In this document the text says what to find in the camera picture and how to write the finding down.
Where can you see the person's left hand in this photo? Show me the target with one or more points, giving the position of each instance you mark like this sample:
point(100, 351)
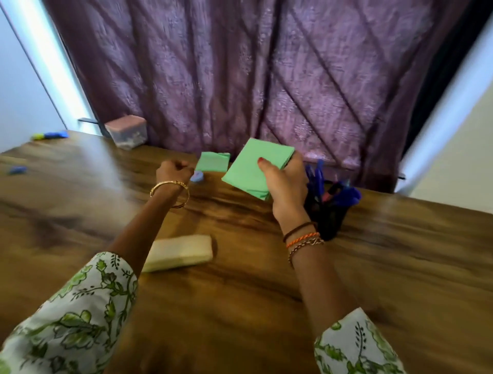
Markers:
point(173, 171)

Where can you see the person's right hand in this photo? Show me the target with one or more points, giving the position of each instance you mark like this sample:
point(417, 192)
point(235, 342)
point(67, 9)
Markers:
point(289, 192)

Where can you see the small round blue tape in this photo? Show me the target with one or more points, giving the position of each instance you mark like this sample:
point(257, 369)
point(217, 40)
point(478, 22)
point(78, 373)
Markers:
point(197, 176)

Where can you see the green sticky notes pad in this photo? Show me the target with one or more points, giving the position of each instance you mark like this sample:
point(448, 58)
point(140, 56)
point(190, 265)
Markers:
point(250, 169)
point(212, 162)

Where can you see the black mesh pen holder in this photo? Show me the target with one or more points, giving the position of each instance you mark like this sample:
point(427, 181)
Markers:
point(327, 219)

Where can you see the clear container pink lid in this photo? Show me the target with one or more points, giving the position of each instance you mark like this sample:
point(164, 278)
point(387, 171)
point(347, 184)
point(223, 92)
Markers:
point(127, 131)

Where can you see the yellow pencil case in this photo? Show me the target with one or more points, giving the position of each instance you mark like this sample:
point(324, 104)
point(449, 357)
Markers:
point(181, 252)

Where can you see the yellow and blue highlighter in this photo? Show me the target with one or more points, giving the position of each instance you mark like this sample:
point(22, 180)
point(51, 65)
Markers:
point(50, 135)

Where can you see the person's left forearm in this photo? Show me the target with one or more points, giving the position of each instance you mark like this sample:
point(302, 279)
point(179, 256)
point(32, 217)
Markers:
point(146, 231)

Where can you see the person's right forearm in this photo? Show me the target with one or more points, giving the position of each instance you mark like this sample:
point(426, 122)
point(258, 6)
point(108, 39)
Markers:
point(319, 285)

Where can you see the wooden desk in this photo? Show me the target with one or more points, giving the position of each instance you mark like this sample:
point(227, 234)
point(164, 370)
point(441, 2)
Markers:
point(385, 269)

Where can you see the gold bangle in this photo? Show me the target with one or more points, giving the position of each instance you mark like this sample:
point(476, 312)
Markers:
point(169, 182)

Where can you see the purple patterned curtain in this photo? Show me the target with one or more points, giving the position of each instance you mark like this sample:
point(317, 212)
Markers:
point(231, 58)

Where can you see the right floral white green sleeve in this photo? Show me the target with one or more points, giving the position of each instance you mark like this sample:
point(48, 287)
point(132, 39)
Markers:
point(354, 350)

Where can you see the floral white green sleeve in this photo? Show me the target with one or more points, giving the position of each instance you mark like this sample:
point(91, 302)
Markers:
point(69, 320)
point(354, 350)

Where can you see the left floral white green sleeve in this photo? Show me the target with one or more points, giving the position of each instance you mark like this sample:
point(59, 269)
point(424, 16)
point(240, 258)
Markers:
point(69, 320)

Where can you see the black window frame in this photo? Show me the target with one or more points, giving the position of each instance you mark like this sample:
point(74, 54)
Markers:
point(446, 69)

